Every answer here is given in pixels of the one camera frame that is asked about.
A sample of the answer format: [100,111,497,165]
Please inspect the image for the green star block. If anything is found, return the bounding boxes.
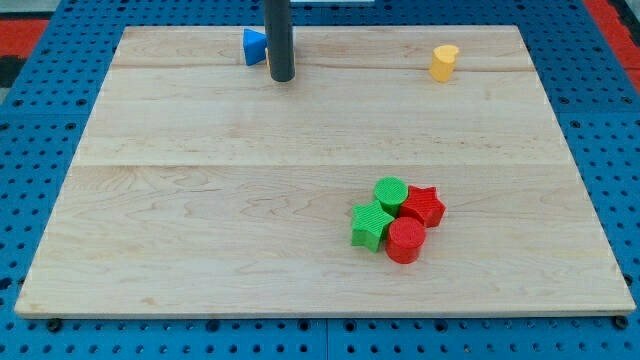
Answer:
[351,200,394,253]

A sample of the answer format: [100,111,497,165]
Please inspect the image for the green cylinder block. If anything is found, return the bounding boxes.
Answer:
[373,177,409,217]

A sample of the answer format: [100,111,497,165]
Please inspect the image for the red cylinder block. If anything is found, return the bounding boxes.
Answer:
[385,217,427,264]

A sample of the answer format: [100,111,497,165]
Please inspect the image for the red star block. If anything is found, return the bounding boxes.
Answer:
[398,185,446,228]

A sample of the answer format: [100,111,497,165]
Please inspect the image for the light wooden board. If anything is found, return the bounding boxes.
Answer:
[15,26,636,319]

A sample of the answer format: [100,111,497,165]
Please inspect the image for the blue triangle block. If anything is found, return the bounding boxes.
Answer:
[243,28,267,66]

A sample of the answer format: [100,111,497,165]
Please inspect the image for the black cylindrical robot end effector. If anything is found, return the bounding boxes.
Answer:
[263,0,295,82]

